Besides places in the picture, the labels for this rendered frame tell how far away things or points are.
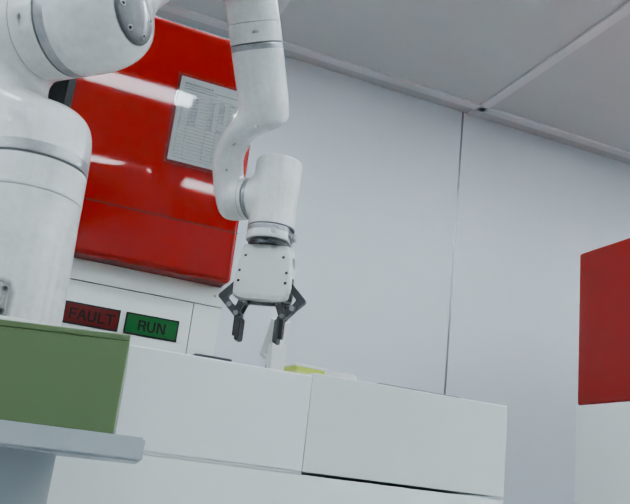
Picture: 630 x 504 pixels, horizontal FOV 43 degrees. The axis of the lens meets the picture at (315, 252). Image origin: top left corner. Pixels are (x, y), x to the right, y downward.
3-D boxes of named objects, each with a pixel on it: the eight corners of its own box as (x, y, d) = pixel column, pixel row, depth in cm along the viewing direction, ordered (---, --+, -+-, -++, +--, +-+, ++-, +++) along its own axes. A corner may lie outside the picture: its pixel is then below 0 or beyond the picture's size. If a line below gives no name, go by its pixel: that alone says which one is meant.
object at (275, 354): (254, 390, 150) (263, 321, 154) (273, 393, 151) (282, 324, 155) (264, 387, 145) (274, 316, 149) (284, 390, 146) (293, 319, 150)
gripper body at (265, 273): (301, 248, 143) (294, 310, 140) (246, 245, 145) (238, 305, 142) (294, 236, 136) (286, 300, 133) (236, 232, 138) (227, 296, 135)
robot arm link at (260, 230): (300, 238, 144) (299, 254, 143) (253, 235, 146) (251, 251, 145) (292, 223, 136) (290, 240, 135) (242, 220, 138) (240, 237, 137)
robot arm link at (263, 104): (186, 53, 139) (210, 225, 144) (266, 40, 132) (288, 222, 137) (214, 54, 147) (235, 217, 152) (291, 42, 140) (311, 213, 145)
